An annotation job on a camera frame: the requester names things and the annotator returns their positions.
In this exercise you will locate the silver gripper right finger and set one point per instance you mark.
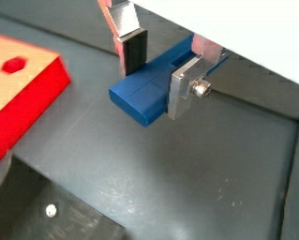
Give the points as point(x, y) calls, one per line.
point(188, 80)

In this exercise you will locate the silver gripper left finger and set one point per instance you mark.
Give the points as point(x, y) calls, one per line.
point(129, 36)

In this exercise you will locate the blue square-circle forked object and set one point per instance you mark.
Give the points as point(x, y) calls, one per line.
point(142, 93)

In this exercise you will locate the red shape-sorter fixture block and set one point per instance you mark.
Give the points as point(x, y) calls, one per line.
point(34, 78)

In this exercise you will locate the black curved regrasp stand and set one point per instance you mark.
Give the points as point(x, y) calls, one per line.
point(39, 211)

